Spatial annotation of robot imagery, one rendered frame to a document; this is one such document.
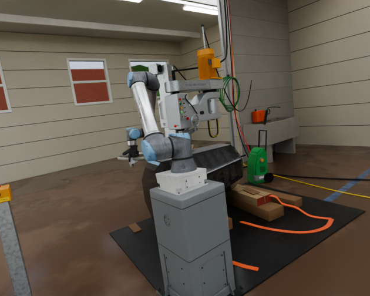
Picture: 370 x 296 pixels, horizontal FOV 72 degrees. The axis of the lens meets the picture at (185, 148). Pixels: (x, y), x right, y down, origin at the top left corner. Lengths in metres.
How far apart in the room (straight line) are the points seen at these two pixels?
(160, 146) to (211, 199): 0.50
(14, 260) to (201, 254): 1.16
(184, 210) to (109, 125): 7.60
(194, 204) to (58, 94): 7.40
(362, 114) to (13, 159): 8.94
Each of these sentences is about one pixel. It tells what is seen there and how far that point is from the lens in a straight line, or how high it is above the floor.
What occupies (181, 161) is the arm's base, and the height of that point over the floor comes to 1.05.
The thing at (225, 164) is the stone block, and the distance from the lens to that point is 3.10.
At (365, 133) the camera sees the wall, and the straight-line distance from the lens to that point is 7.15.
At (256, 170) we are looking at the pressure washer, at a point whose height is 0.25.
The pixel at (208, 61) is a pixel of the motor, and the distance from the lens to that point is 3.55.
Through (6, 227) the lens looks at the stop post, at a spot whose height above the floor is 0.84.
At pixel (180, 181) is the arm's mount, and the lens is 1.68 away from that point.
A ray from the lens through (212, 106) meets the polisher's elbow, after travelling 3.56.
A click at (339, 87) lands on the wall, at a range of 7.23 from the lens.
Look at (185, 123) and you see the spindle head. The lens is 3.08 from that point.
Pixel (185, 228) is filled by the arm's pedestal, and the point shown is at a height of 0.66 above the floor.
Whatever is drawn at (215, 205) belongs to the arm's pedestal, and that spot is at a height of 0.72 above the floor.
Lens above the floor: 1.41
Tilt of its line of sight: 9 degrees down
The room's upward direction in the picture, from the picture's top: 7 degrees counter-clockwise
